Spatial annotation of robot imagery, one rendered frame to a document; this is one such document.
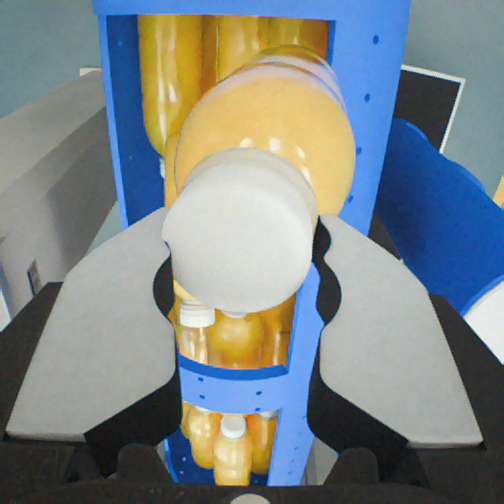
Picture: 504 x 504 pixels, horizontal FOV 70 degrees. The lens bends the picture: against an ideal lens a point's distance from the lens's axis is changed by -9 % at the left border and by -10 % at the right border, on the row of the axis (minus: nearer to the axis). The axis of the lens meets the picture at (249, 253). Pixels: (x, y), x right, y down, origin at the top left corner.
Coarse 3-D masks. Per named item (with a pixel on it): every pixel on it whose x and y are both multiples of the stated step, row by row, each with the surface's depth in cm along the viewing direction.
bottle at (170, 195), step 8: (168, 136) 41; (176, 136) 39; (168, 144) 40; (176, 144) 39; (168, 152) 40; (168, 160) 40; (168, 168) 40; (168, 176) 40; (168, 184) 40; (168, 192) 40; (176, 192) 40; (168, 200) 40; (176, 288) 42; (184, 296) 42; (192, 296) 41; (184, 304) 42; (192, 304) 42; (200, 304) 42
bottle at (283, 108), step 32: (256, 64) 15; (288, 64) 15; (320, 64) 20; (224, 96) 12; (256, 96) 12; (288, 96) 12; (320, 96) 13; (192, 128) 13; (224, 128) 12; (256, 128) 11; (288, 128) 11; (320, 128) 12; (192, 160) 12; (224, 160) 11; (256, 160) 11; (288, 160) 11; (320, 160) 12; (352, 160) 14; (320, 192) 12
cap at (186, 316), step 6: (180, 312) 43; (186, 312) 42; (192, 312) 42; (198, 312) 42; (204, 312) 42; (210, 312) 43; (180, 318) 43; (186, 318) 42; (192, 318) 42; (198, 318) 42; (204, 318) 42; (210, 318) 43; (186, 324) 42; (192, 324) 42; (198, 324) 42; (204, 324) 42; (210, 324) 43
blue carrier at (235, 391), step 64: (128, 0) 24; (192, 0) 22; (256, 0) 22; (320, 0) 22; (384, 0) 24; (128, 64) 40; (384, 64) 27; (128, 128) 43; (384, 128) 32; (128, 192) 45; (320, 320) 40; (192, 384) 43; (256, 384) 42
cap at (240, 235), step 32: (192, 192) 9; (224, 192) 9; (256, 192) 9; (288, 192) 10; (192, 224) 10; (224, 224) 9; (256, 224) 9; (288, 224) 9; (192, 256) 10; (224, 256) 10; (256, 256) 10; (288, 256) 10; (192, 288) 11; (224, 288) 11; (256, 288) 10; (288, 288) 10
